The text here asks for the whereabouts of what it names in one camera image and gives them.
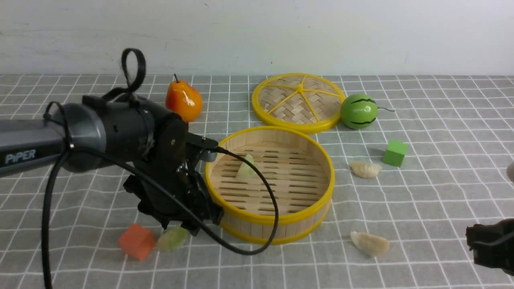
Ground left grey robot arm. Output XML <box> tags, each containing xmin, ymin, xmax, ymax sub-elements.
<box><xmin>0</xmin><ymin>96</ymin><xmax>224</xmax><ymax>236</ymax></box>

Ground green dumpling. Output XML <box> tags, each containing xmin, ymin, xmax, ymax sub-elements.
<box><xmin>156</xmin><ymin>226</ymin><xmax>189</xmax><ymax>252</ymax></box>
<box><xmin>235</xmin><ymin>154</ymin><xmax>257</xmax><ymax>182</ymax></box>

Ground green wooden cube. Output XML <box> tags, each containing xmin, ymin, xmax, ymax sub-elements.
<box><xmin>382</xmin><ymin>139</ymin><xmax>409</xmax><ymax>167</ymax></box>

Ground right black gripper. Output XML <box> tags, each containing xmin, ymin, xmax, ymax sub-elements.
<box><xmin>466</xmin><ymin>218</ymin><xmax>514</xmax><ymax>276</ymax></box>

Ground orange toy pear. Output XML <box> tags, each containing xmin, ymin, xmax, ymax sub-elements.
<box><xmin>165</xmin><ymin>74</ymin><xmax>203</xmax><ymax>122</ymax></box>

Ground woven bamboo steamer lid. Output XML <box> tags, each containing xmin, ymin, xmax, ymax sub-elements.
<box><xmin>251</xmin><ymin>73</ymin><xmax>346</xmax><ymax>134</ymax></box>

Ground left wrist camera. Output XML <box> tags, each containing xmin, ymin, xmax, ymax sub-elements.
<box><xmin>186</xmin><ymin>133</ymin><xmax>219</xmax><ymax>163</ymax></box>

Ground orange wooden cube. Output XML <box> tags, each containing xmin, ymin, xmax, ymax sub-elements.
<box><xmin>118</xmin><ymin>224</ymin><xmax>156</xmax><ymax>261</ymax></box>

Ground left black cable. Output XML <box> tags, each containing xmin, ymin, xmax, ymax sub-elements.
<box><xmin>41</xmin><ymin>48</ymin><xmax>279</xmax><ymax>289</ymax></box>

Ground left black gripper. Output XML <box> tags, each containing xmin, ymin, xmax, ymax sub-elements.
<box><xmin>123</xmin><ymin>161</ymin><xmax>224</xmax><ymax>236</ymax></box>

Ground green toy watermelon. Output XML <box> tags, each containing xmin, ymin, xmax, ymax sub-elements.
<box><xmin>340</xmin><ymin>94</ymin><xmax>395</xmax><ymax>130</ymax></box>

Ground bamboo steamer tray yellow rim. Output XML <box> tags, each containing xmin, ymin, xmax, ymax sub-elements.
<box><xmin>205</xmin><ymin>126</ymin><xmax>335</xmax><ymax>245</ymax></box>

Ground white dumpling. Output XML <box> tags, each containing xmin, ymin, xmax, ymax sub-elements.
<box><xmin>349</xmin><ymin>161</ymin><xmax>383</xmax><ymax>179</ymax></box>
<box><xmin>349</xmin><ymin>232</ymin><xmax>390</xmax><ymax>257</ymax></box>

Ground grey checked tablecloth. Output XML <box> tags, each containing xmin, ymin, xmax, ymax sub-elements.
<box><xmin>0</xmin><ymin>75</ymin><xmax>514</xmax><ymax>289</ymax></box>

